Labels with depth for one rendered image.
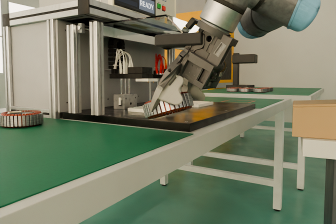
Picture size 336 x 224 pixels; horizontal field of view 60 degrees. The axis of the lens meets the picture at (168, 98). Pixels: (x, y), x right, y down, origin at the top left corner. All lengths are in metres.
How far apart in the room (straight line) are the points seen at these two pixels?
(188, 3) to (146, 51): 3.93
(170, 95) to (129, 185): 0.20
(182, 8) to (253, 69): 2.08
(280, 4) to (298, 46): 5.65
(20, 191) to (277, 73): 6.02
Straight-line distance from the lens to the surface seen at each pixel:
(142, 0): 1.18
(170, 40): 0.62
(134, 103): 1.09
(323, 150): 0.72
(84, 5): 0.93
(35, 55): 1.11
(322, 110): 0.73
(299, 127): 0.73
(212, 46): 0.59
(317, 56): 6.19
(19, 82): 1.19
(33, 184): 0.42
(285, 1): 0.59
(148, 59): 1.39
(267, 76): 6.30
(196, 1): 5.21
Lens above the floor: 0.88
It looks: 4 degrees down
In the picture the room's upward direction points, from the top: straight up
